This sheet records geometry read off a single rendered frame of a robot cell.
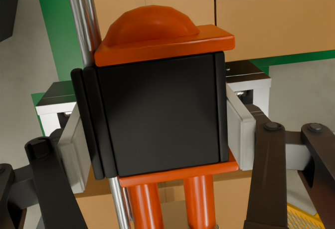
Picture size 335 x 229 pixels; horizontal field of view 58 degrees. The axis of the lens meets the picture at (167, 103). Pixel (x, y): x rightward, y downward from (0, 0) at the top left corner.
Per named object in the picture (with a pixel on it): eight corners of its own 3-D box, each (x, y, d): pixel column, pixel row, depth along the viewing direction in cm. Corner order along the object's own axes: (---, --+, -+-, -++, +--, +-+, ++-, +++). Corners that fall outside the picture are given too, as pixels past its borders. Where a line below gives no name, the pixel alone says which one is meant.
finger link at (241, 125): (241, 121, 14) (256, 119, 15) (210, 75, 21) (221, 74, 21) (241, 172, 16) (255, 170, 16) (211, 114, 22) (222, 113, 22)
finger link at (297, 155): (268, 151, 13) (334, 142, 13) (235, 105, 18) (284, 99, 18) (267, 178, 14) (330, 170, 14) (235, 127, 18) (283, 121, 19)
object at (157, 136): (219, 134, 23) (240, 171, 19) (123, 148, 23) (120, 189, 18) (213, 23, 20) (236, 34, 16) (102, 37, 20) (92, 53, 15)
